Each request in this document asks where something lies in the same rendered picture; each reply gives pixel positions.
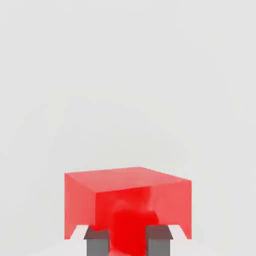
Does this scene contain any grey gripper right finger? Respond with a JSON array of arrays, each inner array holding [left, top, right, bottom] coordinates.
[[145, 224, 219, 256]]

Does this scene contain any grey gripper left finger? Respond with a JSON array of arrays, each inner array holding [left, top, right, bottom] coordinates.
[[42, 224, 111, 256]]

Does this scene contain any small red cube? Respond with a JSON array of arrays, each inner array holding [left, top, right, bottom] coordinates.
[[64, 166, 193, 256]]

